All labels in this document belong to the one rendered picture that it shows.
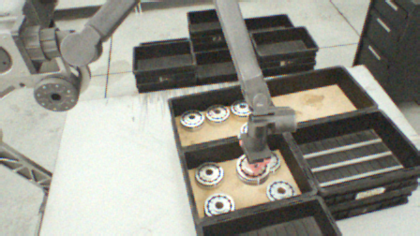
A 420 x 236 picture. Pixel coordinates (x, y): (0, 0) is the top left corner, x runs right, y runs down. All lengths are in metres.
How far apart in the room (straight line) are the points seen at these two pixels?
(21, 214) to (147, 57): 1.28
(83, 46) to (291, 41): 1.98
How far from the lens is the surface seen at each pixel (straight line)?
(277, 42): 2.66
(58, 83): 1.29
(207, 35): 2.65
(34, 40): 0.93
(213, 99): 1.55
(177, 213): 1.42
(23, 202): 2.61
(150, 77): 2.31
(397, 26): 2.59
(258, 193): 1.30
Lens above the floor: 1.90
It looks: 44 degrees down
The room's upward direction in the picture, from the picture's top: 4 degrees counter-clockwise
